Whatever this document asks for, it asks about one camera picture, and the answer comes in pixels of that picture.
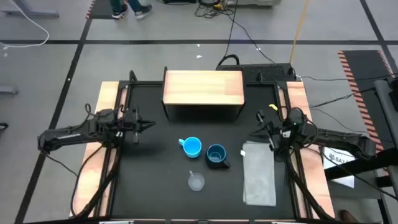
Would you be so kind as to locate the small yellow tag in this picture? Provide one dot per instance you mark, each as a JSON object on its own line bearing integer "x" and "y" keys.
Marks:
{"x": 273, "y": 107}

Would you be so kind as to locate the black aluminium rig frame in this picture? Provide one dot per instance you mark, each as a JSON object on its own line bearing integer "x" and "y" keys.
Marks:
{"x": 280, "y": 84}

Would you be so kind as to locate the white printed paper sheet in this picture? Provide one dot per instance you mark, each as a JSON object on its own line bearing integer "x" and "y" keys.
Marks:
{"x": 339, "y": 161}

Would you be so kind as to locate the clear plastic cup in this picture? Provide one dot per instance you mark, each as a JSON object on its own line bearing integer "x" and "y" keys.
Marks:
{"x": 196, "y": 183}

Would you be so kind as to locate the person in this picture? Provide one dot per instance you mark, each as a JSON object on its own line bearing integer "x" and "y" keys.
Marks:
{"x": 136, "y": 7}

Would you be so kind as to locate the light blue plastic cup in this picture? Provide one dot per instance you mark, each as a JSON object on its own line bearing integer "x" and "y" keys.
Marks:
{"x": 192, "y": 147}

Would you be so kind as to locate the grey equipment box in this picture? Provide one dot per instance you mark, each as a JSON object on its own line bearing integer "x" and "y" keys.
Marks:
{"x": 255, "y": 2}

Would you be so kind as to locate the black mat with striped edges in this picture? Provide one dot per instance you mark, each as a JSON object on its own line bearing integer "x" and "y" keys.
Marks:
{"x": 99, "y": 9}
{"x": 363, "y": 71}

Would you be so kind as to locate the wooden shelf with black legs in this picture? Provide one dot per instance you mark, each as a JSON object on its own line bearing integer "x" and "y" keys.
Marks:
{"x": 202, "y": 87}

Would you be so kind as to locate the black perforated computer case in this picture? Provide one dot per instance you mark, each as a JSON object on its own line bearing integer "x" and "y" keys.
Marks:
{"x": 267, "y": 73}

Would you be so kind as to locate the folded light cloth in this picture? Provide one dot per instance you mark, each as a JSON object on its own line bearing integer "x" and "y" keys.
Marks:
{"x": 259, "y": 174}

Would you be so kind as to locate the black metal beam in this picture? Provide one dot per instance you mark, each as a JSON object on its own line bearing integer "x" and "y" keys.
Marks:
{"x": 357, "y": 166}

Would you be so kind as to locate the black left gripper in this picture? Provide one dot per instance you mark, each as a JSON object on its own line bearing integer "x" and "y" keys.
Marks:
{"x": 127, "y": 126}

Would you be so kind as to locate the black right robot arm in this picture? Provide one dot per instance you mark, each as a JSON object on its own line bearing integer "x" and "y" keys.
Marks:
{"x": 342, "y": 137}

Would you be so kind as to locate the grey desk foot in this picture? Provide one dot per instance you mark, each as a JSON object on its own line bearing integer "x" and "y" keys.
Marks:
{"x": 7, "y": 90}
{"x": 31, "y": 13}

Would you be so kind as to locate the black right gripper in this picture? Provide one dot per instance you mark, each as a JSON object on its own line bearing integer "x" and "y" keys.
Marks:
{"x": 278, "y": 133}

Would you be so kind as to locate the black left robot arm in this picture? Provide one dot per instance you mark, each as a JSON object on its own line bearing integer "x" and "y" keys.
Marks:
{"x": 62, "y": 137}

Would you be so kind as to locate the grey padded post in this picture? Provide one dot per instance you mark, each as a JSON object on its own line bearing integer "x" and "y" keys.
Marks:
{"x": 385, "y": 102}

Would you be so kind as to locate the dark round mug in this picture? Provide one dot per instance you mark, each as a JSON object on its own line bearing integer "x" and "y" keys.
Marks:
{"x": 214, "y": 154}

